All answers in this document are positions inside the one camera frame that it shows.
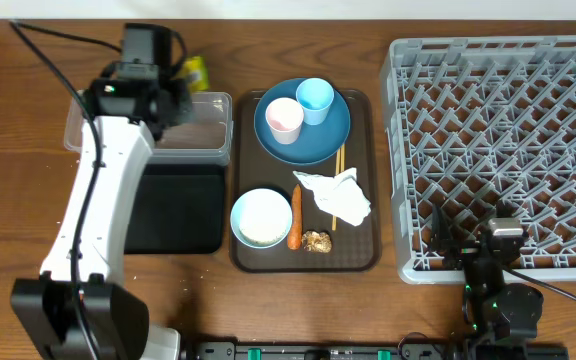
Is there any yellow green snack wrapper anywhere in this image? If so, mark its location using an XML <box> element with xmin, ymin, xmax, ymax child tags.
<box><xmin>177</xmin><ymin>56</ymin><xmax>210</xmax><ymax>93</ymax></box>

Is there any white napkin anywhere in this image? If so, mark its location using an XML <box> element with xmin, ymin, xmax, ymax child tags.
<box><xmin>293</xmin><ymin>167</ymin><xmax>371</xmax><ymax>227</ymax></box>

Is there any brown mushroom piece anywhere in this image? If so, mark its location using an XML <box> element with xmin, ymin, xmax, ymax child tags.
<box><xmin>302</xmin><ymin>231</ymin><xmax>332</xmax><ymax>253</ymax></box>

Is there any orange carrot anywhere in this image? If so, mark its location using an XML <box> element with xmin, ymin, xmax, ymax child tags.
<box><xmin>287</xmin><ymin>184</ymin><xmax>302</xmax><ymax>250</ymax></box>

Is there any light blue bowl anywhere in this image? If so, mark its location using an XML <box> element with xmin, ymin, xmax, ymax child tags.
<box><xmin>229</xmin><ymin>187</ymin><xmax>294</xmax><ymax>250</ymax></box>

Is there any pile of white rice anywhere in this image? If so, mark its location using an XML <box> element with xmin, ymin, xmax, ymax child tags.
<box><xmin>238</xmin><ymin>190</ymin><xmax>292</xmax><ymax>246</ymax></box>

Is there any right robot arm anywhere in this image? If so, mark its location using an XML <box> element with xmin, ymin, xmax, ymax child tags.
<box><xmin>429</xmin><ymin>205</ymin><xmax>543</xmax><ymax>359</ymax></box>

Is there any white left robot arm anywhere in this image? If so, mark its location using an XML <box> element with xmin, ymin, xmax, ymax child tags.
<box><xmin>10</xmin><ymin>57</ymin><xmax>184</xmax><ymax>359</ymax></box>

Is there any grey dishwasher rack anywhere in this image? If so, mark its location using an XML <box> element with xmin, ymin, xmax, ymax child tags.
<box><xmin>380</xmin><ymin>35</ymin><xmax>576</xmax><ymax>284</ymax></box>

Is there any clear plastic bin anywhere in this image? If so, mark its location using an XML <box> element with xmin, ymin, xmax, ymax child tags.
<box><xmin>63</xmin><ymin>89</ymin><xmax>234</xmax><ymax>167</ymax></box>

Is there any brown serving tray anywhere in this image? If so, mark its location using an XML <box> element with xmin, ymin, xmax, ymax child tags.
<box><xmin>230</xmin><ymin>90</ymin><xmax>381</xmax><ymax>273</ymax></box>

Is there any black plastic tray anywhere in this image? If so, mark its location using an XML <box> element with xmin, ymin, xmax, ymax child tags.
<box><xmin>124</xmin><ymin>164</ymin><xmax>225</xmax><ymax>255</ymax></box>

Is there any pink cup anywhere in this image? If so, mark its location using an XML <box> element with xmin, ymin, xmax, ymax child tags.
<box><xmin>265</xmin><ymin>97</ymin><xmax>304</xmax><ymax>145</ymax></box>

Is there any right wooden chopstick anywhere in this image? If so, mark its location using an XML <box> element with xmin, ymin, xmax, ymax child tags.
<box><xmin>339</xmin><ymin>144</ymin><xmax>346</xmax><ymax>173</ymax></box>

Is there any wooden chopstick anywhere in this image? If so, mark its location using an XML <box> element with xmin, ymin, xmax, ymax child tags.
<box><xmin>339</xmin><ymin>144</ymin><xmax>346</xmax><ymax>173</ymax></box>
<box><xmin>331</xmin><ymin>146</ymin><xmax>342</xmax><ymax>232</ymax></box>

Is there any left wooden chopstick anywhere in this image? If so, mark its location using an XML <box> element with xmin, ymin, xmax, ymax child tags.
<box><xmin>331</xmin><ymin>146</ymin><xmax>342</xmax><ymax>232</ymax></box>

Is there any light blue cup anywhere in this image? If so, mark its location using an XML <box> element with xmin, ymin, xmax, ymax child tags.
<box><xmin>296</xmin><ymin>78</ymin><xmax>335</xmax><ymax>126</ymax></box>

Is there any dark blue plate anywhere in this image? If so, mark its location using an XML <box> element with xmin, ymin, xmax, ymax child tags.
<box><xmin>254</xmin><ymin>78</ymin><xmax>351</xmax><ymax>166</ymax></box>

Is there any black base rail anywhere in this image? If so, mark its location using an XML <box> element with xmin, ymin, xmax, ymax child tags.
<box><xmin>182</xmin><ymin>340</ymin><xmax>569</xmax><ymax>360</ymax></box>

